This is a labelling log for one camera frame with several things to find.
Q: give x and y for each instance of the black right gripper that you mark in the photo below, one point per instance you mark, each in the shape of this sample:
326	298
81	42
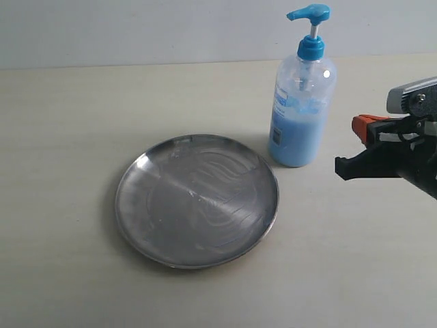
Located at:
394	148

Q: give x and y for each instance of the blue pump lotion bottle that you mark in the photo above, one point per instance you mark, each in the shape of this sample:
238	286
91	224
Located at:
304	87

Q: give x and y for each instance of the round steel plate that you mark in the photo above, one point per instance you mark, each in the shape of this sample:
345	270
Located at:
196	201

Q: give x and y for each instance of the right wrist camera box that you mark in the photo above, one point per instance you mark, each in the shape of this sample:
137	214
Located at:
416	98

